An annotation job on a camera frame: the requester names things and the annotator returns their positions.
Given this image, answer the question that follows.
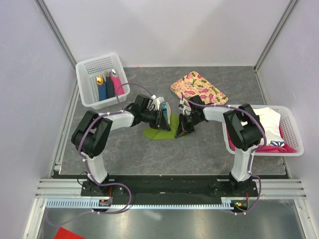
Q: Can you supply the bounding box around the pink folded garment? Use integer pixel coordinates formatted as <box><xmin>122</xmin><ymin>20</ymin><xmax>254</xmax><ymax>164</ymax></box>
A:
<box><xmin>227</xmin><ymin>126</ymin><xmax>297</xmax><ymax>153</ymax></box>

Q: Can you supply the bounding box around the white perforated plastic basket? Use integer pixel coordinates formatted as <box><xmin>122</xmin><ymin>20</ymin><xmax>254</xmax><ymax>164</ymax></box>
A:
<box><xmin>76</xmin><ymin>53</ymin><xmax>130</xmax><ymax>110</ymax></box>

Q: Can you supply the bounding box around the pink rolled napkin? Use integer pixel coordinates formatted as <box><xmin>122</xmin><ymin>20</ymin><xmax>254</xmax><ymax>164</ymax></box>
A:
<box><xmin>111</xmin><ymin>75</ymin><xmax>125</xmax><ymax>96</ymax></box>

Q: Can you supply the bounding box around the white laundry basket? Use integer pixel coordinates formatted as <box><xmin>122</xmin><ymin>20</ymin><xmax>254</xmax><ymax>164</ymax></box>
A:
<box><xmin>221</xmin><ymin>105</ymin><xmax>305</xmax><ymax>157</ymax></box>

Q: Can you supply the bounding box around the white folded t-shirt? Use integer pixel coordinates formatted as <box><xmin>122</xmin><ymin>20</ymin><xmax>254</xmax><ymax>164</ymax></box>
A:
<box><xmin>253</xmin><ymin>107</ymin><xmax>285</xmax><ymax>147</ymax></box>

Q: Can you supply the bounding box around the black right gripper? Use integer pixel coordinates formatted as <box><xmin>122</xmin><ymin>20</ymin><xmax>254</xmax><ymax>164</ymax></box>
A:
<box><xmin>175</xmin><ymin>113</ymin><xmax>202</xmax><ymax>138</ymax></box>

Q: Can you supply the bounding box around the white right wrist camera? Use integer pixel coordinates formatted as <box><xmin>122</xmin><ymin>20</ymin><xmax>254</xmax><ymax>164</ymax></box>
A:
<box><xmin>178</xmin><ymin>100</ymin><xmax>191</xmax><ymax>116</ymax></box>

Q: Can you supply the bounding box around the gold spoon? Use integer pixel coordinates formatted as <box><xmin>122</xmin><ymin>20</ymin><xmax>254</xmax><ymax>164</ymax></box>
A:
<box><xmin>96</xmin><ymin>75</ymin><xmax>104</xmax><ymax>86</ymax></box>

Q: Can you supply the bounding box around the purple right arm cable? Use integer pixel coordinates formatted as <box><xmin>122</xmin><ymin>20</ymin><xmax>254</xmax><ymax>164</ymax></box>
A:
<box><xmin>180</xmin><ymin>92</ymin><xmax>268</xmax><ymax>216</ymax></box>

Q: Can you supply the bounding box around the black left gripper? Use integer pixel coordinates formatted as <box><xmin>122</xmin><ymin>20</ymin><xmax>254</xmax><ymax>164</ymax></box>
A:
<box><xmin>141</xmin><ymin>108</ymin><xmax>170</xmax><ymax>131</ymax></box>

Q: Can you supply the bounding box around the silver table knife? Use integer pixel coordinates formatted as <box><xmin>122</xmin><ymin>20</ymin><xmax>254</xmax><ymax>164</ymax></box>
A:
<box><xmin>166</xmin><ymin>102</ymin><xmax>171</xmax><ymax>124</ymax></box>

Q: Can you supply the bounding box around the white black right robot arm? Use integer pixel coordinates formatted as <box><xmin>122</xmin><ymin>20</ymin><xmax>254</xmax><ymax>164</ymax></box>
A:
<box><xmin>175</xmin><ymin>95</ymin><xmax>266</xmax><ymax>196</ymax></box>

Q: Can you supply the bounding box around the aluminium rail profile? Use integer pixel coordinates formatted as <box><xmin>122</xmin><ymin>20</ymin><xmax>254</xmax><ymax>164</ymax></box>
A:
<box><xmin>35</xmin><ymin>179</ymin><xmax>307</xmax><ymax>200</ymax></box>

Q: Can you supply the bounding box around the red sheet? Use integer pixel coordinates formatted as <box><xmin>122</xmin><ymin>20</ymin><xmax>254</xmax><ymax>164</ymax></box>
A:
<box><xmin>54</xmin><ymin>227</ymin><xmax>84</xmax><ymax>239</ymax></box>

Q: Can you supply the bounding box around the dark grey rolled napkin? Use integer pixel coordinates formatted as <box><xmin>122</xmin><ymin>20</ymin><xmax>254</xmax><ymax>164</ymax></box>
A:
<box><xmin>105</xmin><ymin>76</ymin><xmax>115</xmax><ymax>99</ymax></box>

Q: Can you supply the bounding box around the green paper napkin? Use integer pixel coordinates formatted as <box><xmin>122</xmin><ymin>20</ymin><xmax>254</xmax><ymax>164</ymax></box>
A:
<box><xmin>143</xmin><ymin>113</ymin><xmax>179</xmax><ymax>140</ymax></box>

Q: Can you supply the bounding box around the blue rolled napkin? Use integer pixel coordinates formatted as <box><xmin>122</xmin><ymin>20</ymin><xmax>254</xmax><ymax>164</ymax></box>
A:
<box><xmin>98</xmin><ymin>83</ymin><xmax>107</xmax><ymax>101</ymax></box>

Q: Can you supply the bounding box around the blue metallic fork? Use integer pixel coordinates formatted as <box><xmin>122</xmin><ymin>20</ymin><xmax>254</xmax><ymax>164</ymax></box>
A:
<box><xmin>162</xmin><ymin>103</ymin><xmax>167</xmax><ymax>120</ymax></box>

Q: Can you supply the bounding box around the floral rectangular tray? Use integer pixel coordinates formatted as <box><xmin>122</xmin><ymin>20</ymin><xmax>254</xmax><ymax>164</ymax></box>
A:
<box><xmin>170</xmin><ymin>71</ymin><xmax>228</xmax><ymax>105</ymax></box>

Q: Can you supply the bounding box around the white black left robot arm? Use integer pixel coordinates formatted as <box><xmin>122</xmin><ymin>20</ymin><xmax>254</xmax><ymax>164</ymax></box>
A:
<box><xmin>71</xmin><ymin>94</ymin><xmax>171</xmax><ymax>196</ymax></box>

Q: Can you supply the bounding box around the grey slotted cable duct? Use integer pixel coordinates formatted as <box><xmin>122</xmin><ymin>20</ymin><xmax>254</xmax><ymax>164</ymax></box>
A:
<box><xmin>46</xmin><ymin>198</ymin><xmax>235</xmax><ymax>210</ymax></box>

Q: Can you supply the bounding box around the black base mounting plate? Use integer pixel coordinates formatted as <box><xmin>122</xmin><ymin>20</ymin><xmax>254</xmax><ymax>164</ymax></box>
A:
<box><xmin>81</xmin><ymin>175</ymin><xmax>258</xmax><ymax>204</ymax></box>

